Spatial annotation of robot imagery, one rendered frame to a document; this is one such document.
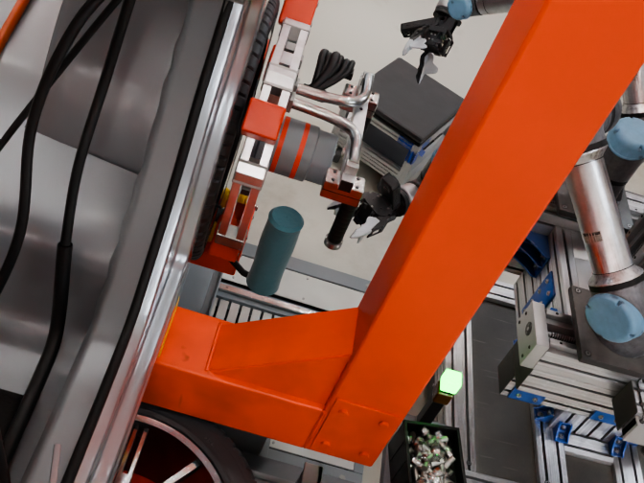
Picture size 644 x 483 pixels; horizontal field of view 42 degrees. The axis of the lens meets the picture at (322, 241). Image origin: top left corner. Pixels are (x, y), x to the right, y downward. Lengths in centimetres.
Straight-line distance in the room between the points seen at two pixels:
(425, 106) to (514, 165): 204
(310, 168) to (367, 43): 225
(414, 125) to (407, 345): 170
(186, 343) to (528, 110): 92
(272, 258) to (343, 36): 225
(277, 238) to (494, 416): 93
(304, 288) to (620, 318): 126
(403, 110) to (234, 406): 170
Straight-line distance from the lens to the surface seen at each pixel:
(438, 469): 196
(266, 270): 213
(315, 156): 200
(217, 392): 182
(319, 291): 282
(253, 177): 179
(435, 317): 154
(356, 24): 432
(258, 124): 171
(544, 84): 122
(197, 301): 249
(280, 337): 177
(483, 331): 279
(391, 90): 333
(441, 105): 337
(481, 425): 256
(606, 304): 185
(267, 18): 187
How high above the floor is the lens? 214
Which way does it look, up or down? 44 degrees down
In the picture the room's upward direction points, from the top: 23 degrees clockwise
